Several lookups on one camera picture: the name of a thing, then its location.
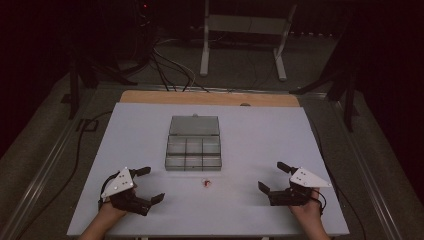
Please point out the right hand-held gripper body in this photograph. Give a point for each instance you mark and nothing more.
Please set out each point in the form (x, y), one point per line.
(305, 180)

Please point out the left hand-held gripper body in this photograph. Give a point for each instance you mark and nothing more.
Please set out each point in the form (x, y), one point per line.
(118, 184)

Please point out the person's left hand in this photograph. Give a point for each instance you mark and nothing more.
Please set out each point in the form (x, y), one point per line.
(111, 209)

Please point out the person's right hand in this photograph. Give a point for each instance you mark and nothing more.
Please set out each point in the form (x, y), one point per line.
(308, 208)

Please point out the white table cover board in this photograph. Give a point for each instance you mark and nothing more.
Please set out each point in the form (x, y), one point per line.
(233, 200)

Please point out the small red and white item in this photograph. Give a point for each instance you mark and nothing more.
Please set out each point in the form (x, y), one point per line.
(207, 182)

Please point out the clear plastic compartment box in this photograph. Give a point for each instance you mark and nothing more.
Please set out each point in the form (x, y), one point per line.
(193, 144)

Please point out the black tripod stand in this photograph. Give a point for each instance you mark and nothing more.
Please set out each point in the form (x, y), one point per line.
(343, 80)
(78, 76)

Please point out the white metal stand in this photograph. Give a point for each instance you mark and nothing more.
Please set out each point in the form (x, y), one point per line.
(243, 25)

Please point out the dark device with red light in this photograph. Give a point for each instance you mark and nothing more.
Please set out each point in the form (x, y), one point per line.
(144, 13)

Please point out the metal floor rail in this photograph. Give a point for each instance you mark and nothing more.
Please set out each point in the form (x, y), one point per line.
(46, 166)
(368, 166)

